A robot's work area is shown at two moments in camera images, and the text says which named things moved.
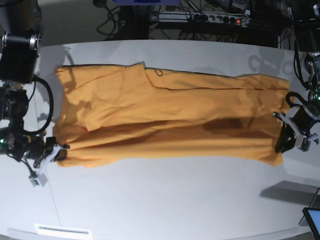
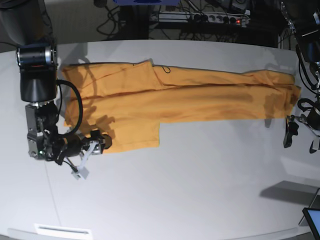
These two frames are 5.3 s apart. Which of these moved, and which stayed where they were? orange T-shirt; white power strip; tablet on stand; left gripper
Moved: left gripper; orange T-shirt
Stayed: tablet on stand; white power strip
